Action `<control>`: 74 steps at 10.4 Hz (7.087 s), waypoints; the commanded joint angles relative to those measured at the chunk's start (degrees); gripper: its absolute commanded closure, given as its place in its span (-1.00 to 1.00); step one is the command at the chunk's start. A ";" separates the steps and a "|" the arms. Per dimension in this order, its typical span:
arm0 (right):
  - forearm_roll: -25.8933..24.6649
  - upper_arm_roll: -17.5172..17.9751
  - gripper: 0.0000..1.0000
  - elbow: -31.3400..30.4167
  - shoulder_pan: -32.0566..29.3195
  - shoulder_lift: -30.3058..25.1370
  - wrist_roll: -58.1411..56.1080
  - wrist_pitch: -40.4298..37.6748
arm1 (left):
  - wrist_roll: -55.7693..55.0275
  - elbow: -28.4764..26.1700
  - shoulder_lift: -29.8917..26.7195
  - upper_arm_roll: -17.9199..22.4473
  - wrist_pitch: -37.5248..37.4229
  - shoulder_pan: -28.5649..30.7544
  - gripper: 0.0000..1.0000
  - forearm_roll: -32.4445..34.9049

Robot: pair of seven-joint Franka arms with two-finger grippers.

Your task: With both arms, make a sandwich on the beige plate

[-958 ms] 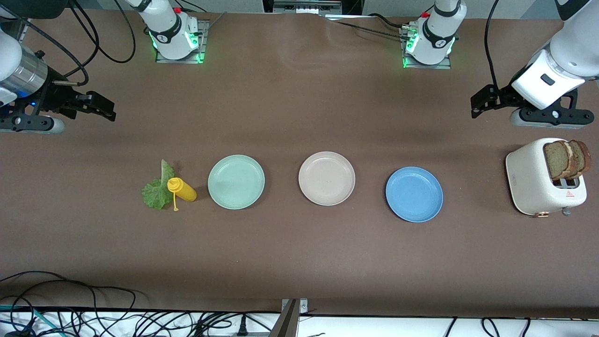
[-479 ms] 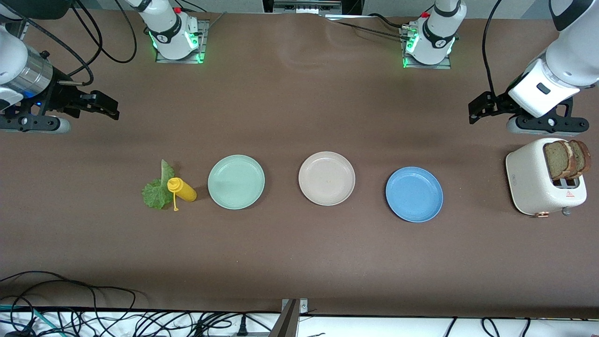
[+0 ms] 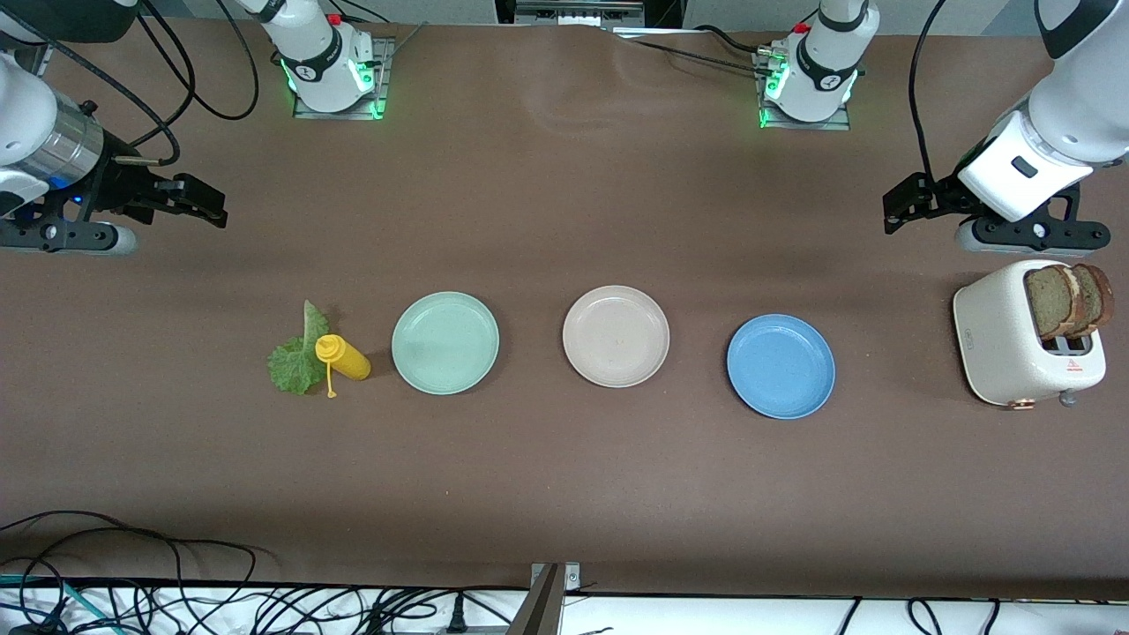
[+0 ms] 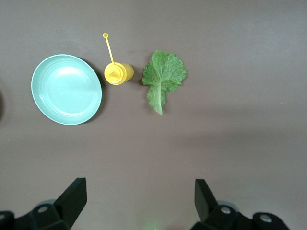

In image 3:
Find brown bread slice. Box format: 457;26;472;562
1072;263;1116;336
1023;265;1084;342

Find green lettuce leaf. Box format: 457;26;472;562
267;300;340;395

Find yellow mustard squeeze bottle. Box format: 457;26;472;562
315;333;372;399

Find blue plate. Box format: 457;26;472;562
726;314;836;420

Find mint green plate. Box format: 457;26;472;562
391;291;500;395

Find beige plate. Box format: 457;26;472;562
562;285;670;389

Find cream white toaster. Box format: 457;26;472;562
952;259;1107;411

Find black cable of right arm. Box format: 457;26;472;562
26;0;261;168

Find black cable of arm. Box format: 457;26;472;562
26;0;261;168
908;0;952;186

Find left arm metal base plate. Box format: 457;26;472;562
760;49;852;131

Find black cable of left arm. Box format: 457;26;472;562
908;0;952;186

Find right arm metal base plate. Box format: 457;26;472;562
293;37;395;120

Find black cable to left base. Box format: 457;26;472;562
613;25;781;76

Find long black looping cable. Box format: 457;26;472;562
0;510;258;635

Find dark metal frame equipment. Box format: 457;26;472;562
494;0;684;32

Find thin black cables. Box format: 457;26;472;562
834;598;998;635

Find teal cable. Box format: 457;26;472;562
0;573;116;635

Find tangled black cable bundle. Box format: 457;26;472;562
115;582;530;635

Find grey metal bracket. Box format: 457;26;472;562
507;562;583;635

